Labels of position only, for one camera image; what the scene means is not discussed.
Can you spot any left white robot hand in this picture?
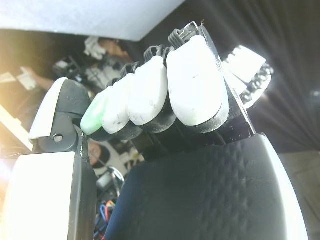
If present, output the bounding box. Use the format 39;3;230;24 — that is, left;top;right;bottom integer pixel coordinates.
0;21;311;240

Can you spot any coloured wire bundle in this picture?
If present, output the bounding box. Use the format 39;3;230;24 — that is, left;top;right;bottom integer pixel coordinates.
94;166;126;240

